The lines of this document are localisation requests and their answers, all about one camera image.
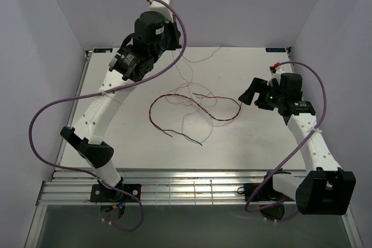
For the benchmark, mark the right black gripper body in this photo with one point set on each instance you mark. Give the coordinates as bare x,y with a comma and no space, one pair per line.
274,95

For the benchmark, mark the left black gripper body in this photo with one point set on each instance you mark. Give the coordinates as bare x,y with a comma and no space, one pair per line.
170,41

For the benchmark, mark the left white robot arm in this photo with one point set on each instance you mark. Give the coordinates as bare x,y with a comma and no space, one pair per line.
86,136

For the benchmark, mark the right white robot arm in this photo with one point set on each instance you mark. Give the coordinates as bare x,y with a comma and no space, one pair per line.
327,188

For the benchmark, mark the right blue label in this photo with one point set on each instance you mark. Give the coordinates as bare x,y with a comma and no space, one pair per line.
274,50

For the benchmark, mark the blue label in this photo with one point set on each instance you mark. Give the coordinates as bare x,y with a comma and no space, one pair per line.
274,50
102,50

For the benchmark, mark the left blue label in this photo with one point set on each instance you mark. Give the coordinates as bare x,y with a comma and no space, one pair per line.
102,50

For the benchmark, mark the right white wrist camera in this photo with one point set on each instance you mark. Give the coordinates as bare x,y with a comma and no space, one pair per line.
276,72

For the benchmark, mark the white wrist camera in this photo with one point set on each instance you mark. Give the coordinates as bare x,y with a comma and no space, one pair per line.
160,8
276,72

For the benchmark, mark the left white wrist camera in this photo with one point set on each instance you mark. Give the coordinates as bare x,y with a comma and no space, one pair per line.
160,8

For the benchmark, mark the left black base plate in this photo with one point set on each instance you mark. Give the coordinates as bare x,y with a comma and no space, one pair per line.
101,194

